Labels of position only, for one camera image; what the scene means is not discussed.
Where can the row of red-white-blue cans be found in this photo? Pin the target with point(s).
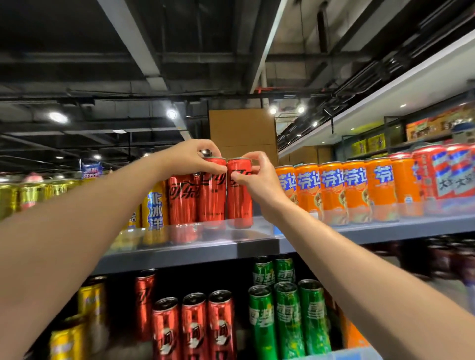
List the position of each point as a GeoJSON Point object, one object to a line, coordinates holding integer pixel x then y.
{"type": "Point", "coordinates": [445, 259]}

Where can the blue hanging promo sign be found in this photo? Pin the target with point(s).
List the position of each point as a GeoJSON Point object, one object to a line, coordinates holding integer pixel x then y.
{"type": "Point", "coordinates": [91, 169]}

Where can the row of ceiling spotlights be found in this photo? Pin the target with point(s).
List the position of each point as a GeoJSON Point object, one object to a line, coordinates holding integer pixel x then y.
{"type": "Point", "coordinates": [171, 114]}

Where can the grey metal shelf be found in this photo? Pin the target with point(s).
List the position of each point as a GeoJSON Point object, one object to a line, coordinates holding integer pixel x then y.
{"type": "Point", "coordinates": [185, 256]}

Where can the brown wooden panel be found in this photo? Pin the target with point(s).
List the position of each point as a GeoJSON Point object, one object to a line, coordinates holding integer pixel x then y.
{"type": "Point", "coordinates": [241, 130]}

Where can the green soda can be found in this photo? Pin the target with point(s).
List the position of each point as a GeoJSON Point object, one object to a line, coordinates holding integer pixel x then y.
{"type": "Point", "coordinates": [285, 269]}
{"type": "Point", "coordinates": [314, 315]}
{"type": "Point", "coordinates": [288, 319]}
{"type": "Point", "coordinates": [262, 322]}
{"type": "Point", "coordinates": [263, 272]}

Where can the person's left hand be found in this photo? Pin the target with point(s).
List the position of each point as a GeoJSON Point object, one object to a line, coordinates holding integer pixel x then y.
{"type": "Point", "coordinates": [185, 159]}

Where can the person's right hand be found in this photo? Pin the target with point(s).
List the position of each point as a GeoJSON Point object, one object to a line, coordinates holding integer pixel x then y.
{"type": "Point", "coordinates": [263, 189]}

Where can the person's right forearm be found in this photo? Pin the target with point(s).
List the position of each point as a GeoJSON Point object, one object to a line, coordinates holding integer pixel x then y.
{"type": "Point", "coordinates": [371, 289]}

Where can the person's left forearm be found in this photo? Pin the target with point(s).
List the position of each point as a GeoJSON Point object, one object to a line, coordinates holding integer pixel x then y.
{"type": "Point", "coordinates": [55, 241]}

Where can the rows of colourful gift boxes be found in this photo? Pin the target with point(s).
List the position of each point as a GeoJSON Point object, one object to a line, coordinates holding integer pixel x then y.
{"type": "Point", "coordinates": [426, 126]}

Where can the row of yellow cans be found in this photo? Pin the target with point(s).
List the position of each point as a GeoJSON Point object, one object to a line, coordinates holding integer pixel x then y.
{"type": "Point", "coordinates": [154, 207]}

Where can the red round hanging sign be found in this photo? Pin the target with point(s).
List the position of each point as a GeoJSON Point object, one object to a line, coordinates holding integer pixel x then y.
{"type": "Point", "coordinates": [33, 178]}

